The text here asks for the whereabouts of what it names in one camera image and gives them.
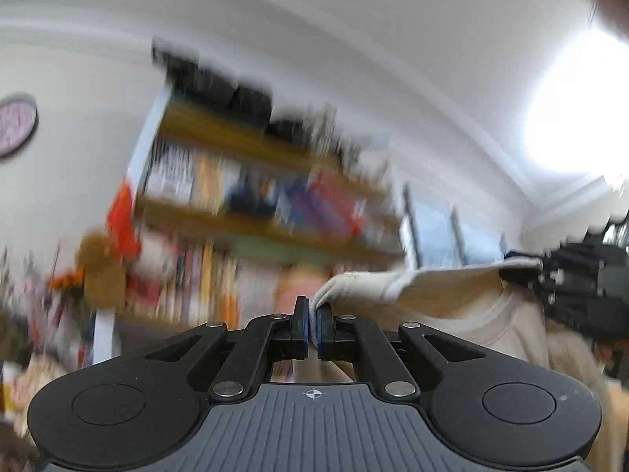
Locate bright ceiling lamp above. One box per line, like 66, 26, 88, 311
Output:
525, 24, 629, 174

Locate window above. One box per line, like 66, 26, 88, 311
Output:
400, 186, 511, 267

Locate brown plush toy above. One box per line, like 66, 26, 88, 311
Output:
77, 233, 129, 312

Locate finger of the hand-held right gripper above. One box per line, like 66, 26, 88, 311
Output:
504, 251, 547, 288

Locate dark boxes on shelf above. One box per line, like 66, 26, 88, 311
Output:
151, 37, 275, 120

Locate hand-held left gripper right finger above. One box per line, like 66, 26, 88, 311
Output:
317, 305, 488, 400

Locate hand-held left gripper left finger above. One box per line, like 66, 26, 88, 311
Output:
142, 296, 311, 402

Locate row of colourful books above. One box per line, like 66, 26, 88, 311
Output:
145, 242, 243, 324
143, 138, 391, 243

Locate round pink wall clock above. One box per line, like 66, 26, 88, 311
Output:
0, 92, 39, 159

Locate red hanging ornament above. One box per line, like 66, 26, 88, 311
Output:
107, 181, 142, 259

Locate cream t-shirt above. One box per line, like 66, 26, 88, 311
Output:
294, 263, 629, 472

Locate white and wooden bookshelf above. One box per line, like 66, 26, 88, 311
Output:
92, 83, 408, 369

